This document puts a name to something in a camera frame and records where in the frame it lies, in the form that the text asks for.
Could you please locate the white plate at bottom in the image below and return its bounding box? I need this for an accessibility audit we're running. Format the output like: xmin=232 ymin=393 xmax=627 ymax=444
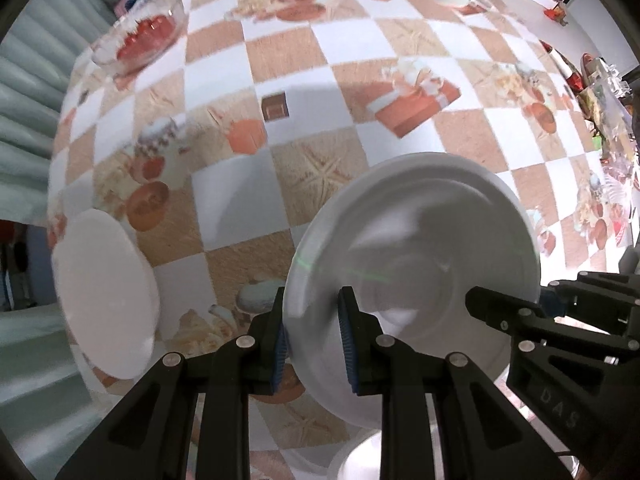
xmin=327 ymin=427 xmax=396 ymax=480

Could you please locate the pale green ribbed panel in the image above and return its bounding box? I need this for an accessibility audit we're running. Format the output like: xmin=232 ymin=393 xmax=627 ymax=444
xmin=0 ymin=0 xmax=108 ymax=221

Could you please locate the pile of cherry tomatoes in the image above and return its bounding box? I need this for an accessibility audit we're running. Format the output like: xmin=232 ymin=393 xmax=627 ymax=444
xmin=116 ymin=15 xmax=176 ymax=63

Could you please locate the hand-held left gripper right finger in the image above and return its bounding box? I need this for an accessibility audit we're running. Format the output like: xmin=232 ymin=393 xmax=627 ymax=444
xmin=337 ymin=286 xmax=566 ymax=480

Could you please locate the checkered printed tablecloth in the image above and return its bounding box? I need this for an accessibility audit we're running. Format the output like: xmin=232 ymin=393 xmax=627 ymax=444
xmin=45 ymin=0 xmax=640 ymax=480

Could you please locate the clear plastic bag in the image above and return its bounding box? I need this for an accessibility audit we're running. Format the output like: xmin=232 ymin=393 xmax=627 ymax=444
xmin=585 ymin=55 xmax=640 ymax=161

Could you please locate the clear glass bowl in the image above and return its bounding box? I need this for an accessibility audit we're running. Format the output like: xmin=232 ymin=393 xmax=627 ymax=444
xmin=90 ymin=0 xmax=190 ymax=78

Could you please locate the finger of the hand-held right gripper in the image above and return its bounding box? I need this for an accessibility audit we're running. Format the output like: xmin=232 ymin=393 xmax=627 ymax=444
xmin=465 ymin=285 xmax=640 ymax=358
xmin=542 ymin=270 xmax=640 ymax=328

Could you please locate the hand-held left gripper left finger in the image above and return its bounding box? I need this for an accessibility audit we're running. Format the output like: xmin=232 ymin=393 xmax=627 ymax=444
xmin=52 ymin=287 xmax=288 ymax=480

